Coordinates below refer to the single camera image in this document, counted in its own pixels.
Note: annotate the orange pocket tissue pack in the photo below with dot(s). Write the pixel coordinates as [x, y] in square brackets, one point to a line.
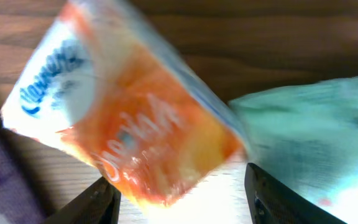
[105, 88]

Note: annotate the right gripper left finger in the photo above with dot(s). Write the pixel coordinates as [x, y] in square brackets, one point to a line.
[98, 204]

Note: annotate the teal wet wipes packet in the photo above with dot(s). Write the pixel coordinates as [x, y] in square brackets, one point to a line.
[307, 138]

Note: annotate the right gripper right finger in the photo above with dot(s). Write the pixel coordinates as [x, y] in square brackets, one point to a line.
[272, 202]

